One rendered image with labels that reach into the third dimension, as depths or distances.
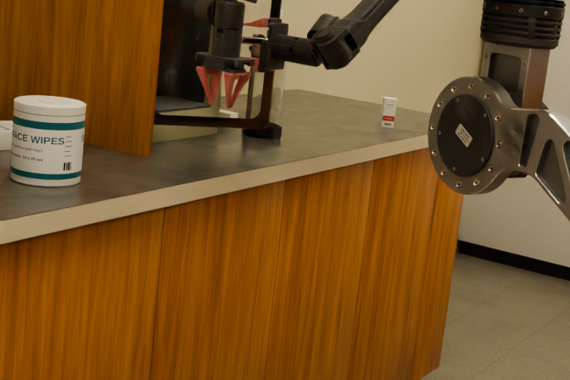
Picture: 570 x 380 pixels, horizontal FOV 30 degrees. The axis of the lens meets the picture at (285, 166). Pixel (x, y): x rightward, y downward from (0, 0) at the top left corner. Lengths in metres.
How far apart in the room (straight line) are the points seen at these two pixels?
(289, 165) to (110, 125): 0.41
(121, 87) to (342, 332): 0.99
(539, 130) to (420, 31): 3.00
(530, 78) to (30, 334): 0.95
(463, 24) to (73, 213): 3.46
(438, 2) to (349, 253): 2.16
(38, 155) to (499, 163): 0.81
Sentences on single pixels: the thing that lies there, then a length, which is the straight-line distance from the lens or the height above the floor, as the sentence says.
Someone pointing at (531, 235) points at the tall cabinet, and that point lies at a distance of 5.33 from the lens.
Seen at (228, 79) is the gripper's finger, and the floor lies 1.15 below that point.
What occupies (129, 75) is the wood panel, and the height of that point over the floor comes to 1.11.
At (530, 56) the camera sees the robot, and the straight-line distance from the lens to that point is 1.81.
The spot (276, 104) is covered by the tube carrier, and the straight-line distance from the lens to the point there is 2.67.
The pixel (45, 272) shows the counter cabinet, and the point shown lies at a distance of 1.89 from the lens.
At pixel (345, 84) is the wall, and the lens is 4.13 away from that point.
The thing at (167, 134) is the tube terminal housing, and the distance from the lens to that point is 2.52.
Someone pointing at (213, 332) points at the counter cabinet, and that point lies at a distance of 2.36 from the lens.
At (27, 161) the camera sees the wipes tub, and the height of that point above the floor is 0.98.
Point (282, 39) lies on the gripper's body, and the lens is 2.33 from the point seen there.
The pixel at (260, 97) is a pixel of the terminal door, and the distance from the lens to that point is 2.49.
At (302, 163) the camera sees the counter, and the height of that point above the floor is 0.93.
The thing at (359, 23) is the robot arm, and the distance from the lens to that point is 2.27.
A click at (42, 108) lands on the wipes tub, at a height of 1.08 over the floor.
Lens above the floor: 1.40
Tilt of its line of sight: 11 degrees down
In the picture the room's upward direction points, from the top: 6 degrees clockwise
